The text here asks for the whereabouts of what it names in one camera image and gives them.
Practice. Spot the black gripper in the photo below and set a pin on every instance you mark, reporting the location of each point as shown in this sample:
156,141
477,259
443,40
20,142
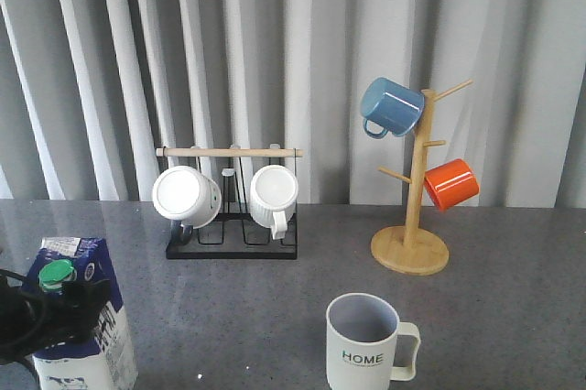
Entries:
32,319

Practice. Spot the blue white milk carton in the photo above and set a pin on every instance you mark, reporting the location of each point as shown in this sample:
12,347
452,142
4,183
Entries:
85,342

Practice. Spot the white HOME cup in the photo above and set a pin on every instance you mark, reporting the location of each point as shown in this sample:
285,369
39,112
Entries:
362,331

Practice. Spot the white smooth hanging mug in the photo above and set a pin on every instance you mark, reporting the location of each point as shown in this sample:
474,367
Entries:
188,198

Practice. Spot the white ribbed hanging mug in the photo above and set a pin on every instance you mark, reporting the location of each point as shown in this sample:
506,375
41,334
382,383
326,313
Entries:
274,192

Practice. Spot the wooden mug tree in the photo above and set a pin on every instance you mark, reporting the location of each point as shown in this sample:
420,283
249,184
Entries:
408,249

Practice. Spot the blue mug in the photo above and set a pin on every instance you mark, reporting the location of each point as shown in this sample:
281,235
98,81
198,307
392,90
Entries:
388,107

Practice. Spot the orange mug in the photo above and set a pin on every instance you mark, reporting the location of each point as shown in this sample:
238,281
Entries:
451,184

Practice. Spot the black wire mug rack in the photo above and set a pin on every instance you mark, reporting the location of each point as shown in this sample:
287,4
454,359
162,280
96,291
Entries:
233,234

